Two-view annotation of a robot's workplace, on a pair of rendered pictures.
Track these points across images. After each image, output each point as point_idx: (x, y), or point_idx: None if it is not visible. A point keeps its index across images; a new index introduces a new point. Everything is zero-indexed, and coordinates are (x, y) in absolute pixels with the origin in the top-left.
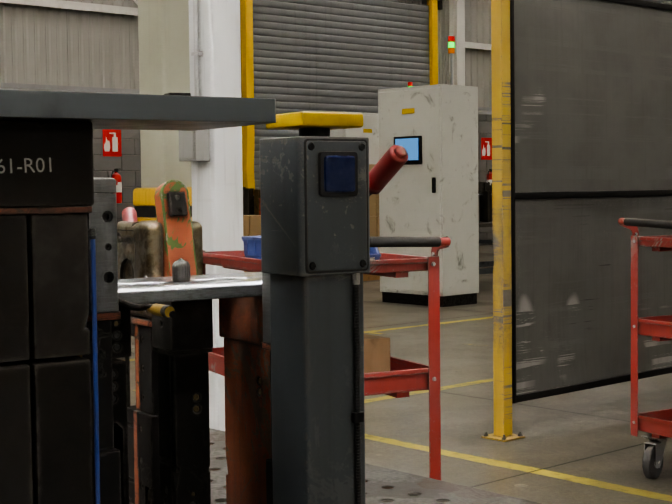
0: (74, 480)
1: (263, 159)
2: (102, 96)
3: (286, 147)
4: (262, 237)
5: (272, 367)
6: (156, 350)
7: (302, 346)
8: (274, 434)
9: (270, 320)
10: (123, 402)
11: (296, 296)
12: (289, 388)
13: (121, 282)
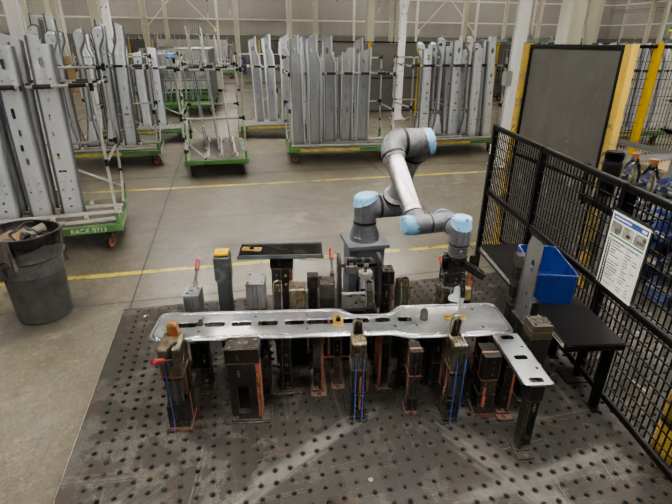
0: None
1: (229, 260)
2: (271, 243)
3: (230, 255)
4: (230, 274)
5: (231, 295)
6: (208, 342)
7: (232, 286)
8: (232, 306)
9: (230, 288)
10: None
11: (231, 279)
12: (232, 295)
13: (214, 328)
